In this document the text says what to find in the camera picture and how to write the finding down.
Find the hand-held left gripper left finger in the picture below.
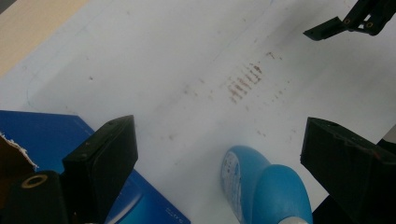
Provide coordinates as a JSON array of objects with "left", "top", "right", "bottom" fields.
[{"left": 61, "top": 115, "right": 139, "bottom": 224}]

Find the blue plastic bottle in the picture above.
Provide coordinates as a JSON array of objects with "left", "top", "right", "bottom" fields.
[{"left": 219, "top": 145, "right": 314, "bottom": 224}]

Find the blue cardboard box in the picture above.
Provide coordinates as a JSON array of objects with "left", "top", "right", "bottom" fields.
[{"left": 0, "top": 109, "right": 191, "bottom": 224}]

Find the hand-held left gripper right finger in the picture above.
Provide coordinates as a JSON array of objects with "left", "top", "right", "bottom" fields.
[{"left": 300, "top": 117, "right": 396, "bottom": 224}]

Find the white paper sheet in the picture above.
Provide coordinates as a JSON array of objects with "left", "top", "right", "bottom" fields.
[{"left": 0, "top": 0, "right": 396, "bottom": 224}]

